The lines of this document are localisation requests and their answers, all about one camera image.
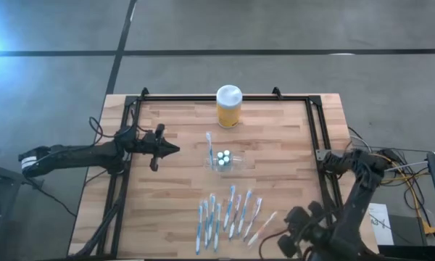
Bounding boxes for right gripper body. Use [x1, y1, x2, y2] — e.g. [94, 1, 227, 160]
[277, 201, 331, 259]

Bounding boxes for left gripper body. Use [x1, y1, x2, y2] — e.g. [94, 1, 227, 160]
[141, 123, 167, 173]

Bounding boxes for yellow white wipes canister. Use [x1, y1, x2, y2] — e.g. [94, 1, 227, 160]
[215, 84, 244, 129]

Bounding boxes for clear acrylic organizer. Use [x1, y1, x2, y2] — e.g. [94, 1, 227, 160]
[202, 149, 248, 172]

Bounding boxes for white paper sheet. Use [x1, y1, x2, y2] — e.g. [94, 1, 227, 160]
[368, 202, 395, 247]

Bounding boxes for black metal stand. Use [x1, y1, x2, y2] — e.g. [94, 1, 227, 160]
[0, 158, 44, 261]

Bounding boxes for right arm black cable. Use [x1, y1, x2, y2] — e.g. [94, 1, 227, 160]
[257, 227, 289, 260]

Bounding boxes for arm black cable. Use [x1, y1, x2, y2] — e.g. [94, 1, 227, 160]
[88, 115, 138, 141]
[257, 227, 289, 260]

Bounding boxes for black aluminium table frame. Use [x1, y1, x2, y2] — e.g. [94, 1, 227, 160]
[70, 86, 340, 260]

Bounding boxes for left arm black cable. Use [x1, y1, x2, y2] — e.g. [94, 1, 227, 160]
[88, 115, 138, 141]

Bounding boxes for white cable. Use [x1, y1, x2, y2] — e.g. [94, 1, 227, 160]
[384, 161, 428, 173]

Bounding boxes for yellow cable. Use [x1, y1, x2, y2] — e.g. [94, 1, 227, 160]
[369, 152, 435, 236]

